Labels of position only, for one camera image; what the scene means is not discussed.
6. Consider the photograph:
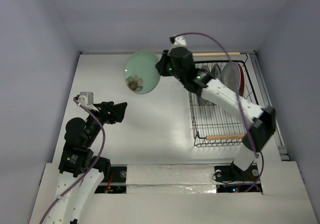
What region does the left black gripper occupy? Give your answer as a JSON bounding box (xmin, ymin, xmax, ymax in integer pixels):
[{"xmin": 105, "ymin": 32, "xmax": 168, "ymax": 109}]
[{"xmin": 85, "ymin": 100, "xmax": 127, "ymax": 146}]

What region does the green floral plate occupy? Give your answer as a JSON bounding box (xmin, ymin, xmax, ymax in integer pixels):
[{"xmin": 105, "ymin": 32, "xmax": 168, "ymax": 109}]
[{"xmin": 124, "ymin": 49, "xmax": 161, "ymax": 95}]

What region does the grey reindeer plate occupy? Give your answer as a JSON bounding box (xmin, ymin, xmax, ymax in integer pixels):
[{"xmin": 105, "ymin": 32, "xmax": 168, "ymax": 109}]
[{"xmin": 197, "ymin": 65, "xmax": 215, "ymax": 107}]

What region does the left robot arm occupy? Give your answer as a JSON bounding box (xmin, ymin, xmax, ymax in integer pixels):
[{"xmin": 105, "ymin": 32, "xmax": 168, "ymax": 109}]
[{"xmin": 40, "ymin": 95, "xmax": 128, "ymax": 224}]

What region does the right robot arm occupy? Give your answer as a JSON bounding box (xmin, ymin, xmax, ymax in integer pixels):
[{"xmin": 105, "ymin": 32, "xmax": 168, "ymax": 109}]
[{"xmin": 155, "ymin": 46, "xmax": 276, "ymax": 180}]

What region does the blue patterned plate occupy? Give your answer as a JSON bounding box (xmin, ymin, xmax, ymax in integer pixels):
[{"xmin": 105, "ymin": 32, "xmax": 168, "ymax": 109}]
[{"xmin": 211, "ymin": 63, "xmax": 222, "ymax": 82}]

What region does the red plate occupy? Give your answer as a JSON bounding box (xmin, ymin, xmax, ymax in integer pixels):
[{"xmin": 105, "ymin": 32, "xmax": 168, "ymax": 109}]
[{"xmin": 237, "ymin": 63, "xmax": 246, "ymax": 97}]

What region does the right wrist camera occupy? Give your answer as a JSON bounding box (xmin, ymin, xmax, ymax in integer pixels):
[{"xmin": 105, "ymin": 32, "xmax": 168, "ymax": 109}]
[{"xmin": 169, "ymin": 35, "xmax": 187, "ymax": 48}]

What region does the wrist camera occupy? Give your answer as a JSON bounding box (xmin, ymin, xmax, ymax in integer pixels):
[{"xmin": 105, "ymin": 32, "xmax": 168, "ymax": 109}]
[
  {"xmin": 77, "ymin": 91, "xmax": 94, "ymax": 107},
  {"xmin": 169, "ymin": 35, "xmax": 187, "ymax": 48}
]

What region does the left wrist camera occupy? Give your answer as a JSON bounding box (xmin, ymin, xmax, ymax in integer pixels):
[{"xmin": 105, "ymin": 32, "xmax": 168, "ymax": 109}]
[{"xmin": 77, "ymin": 91, "xmax": 94, "ymax": 107}]

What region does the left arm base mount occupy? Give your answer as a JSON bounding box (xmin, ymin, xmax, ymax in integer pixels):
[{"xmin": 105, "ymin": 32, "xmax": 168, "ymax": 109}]
[{"xmin": 94, "ymin": 165, "xmax": 127, "ymax": 194}]

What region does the black wire dish rack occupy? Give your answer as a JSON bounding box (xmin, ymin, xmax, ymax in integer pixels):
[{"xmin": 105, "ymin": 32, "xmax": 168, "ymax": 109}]
[{"xmin": 189, "ymin": 54, "xmax": 259, "ymax": 148}]

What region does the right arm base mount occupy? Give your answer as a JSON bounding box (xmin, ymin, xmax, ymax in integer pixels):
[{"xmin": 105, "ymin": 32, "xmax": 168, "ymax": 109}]
[{"xmin": 212, "ymin": 163, "xmax": 263, "ymax": 194}]

